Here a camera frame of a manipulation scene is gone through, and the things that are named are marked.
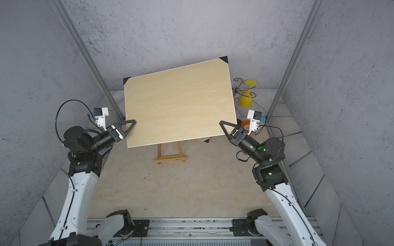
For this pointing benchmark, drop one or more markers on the aluminium frame post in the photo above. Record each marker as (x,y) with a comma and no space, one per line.
(77,40)
(316,7)

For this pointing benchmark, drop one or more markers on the left aluminium frame post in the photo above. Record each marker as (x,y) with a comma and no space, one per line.
(77,40)

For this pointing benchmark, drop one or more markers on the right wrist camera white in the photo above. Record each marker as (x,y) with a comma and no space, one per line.
(254,118)

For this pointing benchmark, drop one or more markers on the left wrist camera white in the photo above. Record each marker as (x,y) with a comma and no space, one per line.
(99,117)

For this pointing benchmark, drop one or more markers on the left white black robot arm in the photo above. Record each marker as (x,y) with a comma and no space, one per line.
(84,171)

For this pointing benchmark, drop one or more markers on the yellow plastic goblet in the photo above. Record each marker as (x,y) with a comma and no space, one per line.
(247,98)

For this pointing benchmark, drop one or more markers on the orange bowl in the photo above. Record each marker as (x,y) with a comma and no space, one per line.
(245,125)

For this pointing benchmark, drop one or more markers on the aluminium front rail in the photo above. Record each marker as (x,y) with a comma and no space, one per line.
(193,232)

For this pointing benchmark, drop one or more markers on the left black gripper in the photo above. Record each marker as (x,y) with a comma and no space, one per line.
(117,136)

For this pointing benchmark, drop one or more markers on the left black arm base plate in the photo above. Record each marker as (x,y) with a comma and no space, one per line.
(139,229)

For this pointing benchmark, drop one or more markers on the brown metal scroll stand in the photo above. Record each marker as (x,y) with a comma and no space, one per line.
(238,93)

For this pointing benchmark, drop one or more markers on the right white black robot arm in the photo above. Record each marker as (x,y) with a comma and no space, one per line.
(270,177)

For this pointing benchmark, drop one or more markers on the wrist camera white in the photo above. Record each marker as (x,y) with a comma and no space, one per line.
(254,118)
(99,117)

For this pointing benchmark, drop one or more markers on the right aluminium frame post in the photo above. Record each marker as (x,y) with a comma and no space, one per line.
(316,7)

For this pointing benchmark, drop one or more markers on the light wooden canvas board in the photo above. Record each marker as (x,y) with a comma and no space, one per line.
(205,139)
(179,104)

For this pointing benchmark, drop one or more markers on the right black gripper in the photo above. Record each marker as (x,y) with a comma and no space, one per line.
(238,137)

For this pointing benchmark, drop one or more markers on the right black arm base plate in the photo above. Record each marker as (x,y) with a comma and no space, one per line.
(242,227)

